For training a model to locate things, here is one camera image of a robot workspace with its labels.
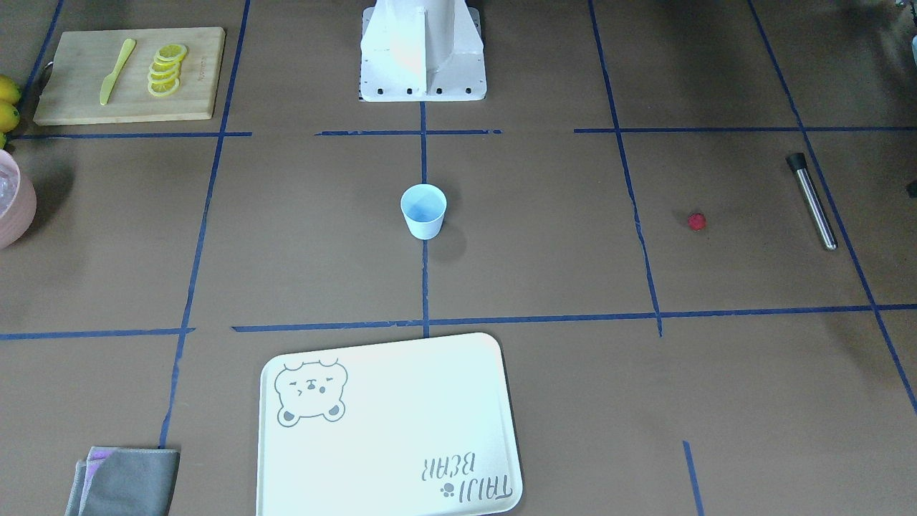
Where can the red strawberry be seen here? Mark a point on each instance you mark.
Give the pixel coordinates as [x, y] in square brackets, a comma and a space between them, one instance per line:
[697, 222]

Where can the steel muddler black tip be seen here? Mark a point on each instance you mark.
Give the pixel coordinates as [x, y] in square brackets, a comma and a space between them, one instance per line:
[798, 164]

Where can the light blue cup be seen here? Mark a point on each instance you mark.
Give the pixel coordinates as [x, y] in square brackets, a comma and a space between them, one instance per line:
[424, 208]

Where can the pink bowl with ice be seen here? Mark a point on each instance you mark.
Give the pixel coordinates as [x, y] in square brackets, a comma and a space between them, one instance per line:
[19, 201]

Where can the cream bear tray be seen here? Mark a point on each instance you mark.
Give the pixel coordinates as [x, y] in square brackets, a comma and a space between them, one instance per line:
[419, 427]

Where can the lemon slice front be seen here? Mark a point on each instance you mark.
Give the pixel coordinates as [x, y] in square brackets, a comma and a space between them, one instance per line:
[164, 89]

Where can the lemon slice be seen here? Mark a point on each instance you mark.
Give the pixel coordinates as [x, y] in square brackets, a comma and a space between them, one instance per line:
[164, 89]
[156, 78]
[172, 51]
[159, 71]
[166, 62]

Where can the lemon slice back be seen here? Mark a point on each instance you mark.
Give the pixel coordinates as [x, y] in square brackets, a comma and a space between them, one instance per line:
[172, 51]

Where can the purple folded cloth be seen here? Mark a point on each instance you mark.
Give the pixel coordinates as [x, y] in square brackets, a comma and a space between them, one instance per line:
[84, 475]

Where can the wooden cutting board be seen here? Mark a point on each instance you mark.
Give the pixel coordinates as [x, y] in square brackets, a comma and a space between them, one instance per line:
[83, 59]

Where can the yellow lemon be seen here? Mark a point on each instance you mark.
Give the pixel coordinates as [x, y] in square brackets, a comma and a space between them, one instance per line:
[10, 91]
[9, 117]

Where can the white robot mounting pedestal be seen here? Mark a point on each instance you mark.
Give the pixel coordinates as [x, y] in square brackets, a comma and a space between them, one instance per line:
[422, 51]

